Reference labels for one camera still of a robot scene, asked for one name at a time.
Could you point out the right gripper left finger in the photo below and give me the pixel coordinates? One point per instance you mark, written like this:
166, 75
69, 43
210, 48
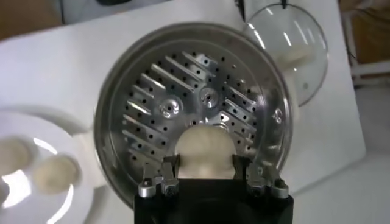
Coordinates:
169, 185

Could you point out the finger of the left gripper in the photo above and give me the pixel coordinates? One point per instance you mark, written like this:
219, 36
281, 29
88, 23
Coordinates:
240, 9
284, 3

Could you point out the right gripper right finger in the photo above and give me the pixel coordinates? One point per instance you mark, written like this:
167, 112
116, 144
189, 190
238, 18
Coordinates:
278, 188

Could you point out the white steamed baozi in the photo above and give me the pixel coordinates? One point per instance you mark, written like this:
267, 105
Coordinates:
56, 173
204, 149
12, 155

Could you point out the perforated steel steamer basket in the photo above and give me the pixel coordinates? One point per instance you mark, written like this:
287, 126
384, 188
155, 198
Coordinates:
170, 91

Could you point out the white round plate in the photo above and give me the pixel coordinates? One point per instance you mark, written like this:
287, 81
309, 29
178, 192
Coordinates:
45, 207

